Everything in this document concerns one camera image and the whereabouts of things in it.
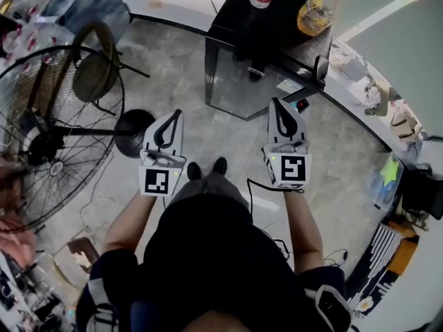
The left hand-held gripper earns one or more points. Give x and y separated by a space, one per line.
161 178

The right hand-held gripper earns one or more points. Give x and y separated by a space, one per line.
290 169

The person's left forearm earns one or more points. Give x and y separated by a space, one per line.
128 227

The person's right forearm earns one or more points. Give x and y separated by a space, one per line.
304 230

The black mini fridge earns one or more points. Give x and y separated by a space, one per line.
270 23

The small blue held object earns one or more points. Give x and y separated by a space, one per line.
300 105

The person's left black shoe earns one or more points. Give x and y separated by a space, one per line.
194 171

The person's black shoe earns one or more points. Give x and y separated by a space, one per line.
194 171
220 166

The person's right black shoe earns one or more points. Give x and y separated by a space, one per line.
220 166

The person's grey trousers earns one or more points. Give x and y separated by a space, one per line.
214 185

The grey handbag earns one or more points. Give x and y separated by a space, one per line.
354 68

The dark wicker chair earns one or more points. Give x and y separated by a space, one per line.
93 71

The olive green bag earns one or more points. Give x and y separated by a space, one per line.
379 99

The green star toy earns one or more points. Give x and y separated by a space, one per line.
390 171

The orange drink bottle yellow cap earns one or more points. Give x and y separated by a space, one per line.
316 16

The black standing fan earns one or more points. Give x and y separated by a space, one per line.
45 144

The large clear storage box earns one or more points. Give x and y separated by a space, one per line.
386 192

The blue denim cloth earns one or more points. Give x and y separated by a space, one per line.
417 147

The brown cardboard piece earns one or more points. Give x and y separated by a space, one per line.
83 254

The black office chair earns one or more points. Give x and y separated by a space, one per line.
424 185

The plastic wrapped grey panel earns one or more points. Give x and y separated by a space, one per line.
86 5

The water jug pack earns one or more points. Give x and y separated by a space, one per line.
24 40

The pink cloth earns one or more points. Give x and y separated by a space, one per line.
15 237

